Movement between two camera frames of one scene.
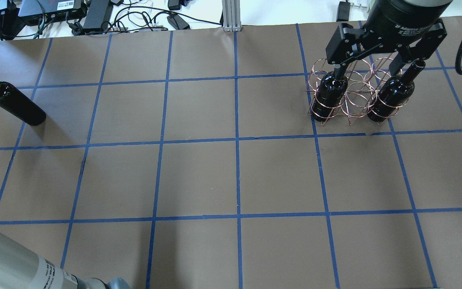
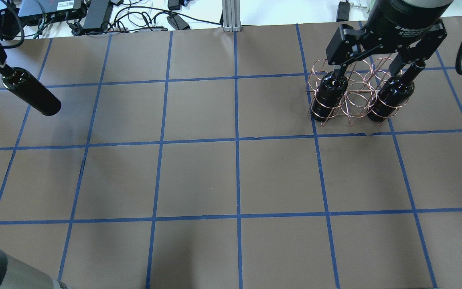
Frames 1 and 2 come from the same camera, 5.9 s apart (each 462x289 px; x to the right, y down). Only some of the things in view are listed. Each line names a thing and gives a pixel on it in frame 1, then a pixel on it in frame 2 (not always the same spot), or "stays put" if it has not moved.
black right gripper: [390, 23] stays put
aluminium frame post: [231, 15] stays put
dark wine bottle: [8, 96] -> [23, 83]
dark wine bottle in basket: [394, 93] stays put
